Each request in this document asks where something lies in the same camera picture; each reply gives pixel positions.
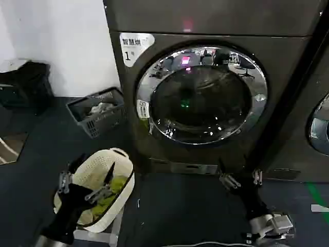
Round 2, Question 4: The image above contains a black storage box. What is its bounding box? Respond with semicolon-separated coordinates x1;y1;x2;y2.
0;60;54;116

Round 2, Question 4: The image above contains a brown flat board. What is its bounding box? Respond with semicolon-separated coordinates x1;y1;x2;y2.
0;132;29;165

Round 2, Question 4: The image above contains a round glass dryer door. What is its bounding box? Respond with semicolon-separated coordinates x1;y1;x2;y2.
135;45;268;146
308;93;329;151

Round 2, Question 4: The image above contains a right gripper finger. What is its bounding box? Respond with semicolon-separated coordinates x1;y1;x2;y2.
217;157;241;190
252;164;263;186

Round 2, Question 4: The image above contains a white crumpled cloth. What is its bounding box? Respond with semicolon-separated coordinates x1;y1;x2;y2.
89;102;113;116

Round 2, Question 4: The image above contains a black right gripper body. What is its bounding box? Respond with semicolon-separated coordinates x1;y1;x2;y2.
236;177;273;221

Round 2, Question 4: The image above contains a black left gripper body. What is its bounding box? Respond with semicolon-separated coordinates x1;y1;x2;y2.
41;183;90;244

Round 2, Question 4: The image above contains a yellow-green garment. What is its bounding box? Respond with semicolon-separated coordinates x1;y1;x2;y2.
77;175;128;225

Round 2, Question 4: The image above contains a grey basket stand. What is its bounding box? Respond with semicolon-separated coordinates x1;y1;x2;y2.
72;214;122;247

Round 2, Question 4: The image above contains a small white warning sticker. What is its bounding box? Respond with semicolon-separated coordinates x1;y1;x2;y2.
136;99;151;120

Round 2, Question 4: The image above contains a grey tumble dryer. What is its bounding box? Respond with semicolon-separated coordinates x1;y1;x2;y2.
102;0;325;176
261;0;329;181

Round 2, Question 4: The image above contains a black plastic crate basket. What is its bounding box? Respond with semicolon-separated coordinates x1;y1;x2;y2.
66;86;127;139

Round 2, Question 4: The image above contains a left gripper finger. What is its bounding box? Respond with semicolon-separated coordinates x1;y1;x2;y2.
58;153;86;194
84;162;117;202

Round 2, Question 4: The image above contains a white energy label sticker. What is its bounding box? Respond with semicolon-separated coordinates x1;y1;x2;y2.
119;32;156;68

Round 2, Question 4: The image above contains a white floor tape piece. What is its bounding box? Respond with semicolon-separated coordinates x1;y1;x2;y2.
310;204;329;213

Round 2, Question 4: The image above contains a green floor tape strip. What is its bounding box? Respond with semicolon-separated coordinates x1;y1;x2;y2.
305;182;329;211

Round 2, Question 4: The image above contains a white perforated laundry basket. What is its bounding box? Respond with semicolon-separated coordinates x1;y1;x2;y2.
53;147;135;233

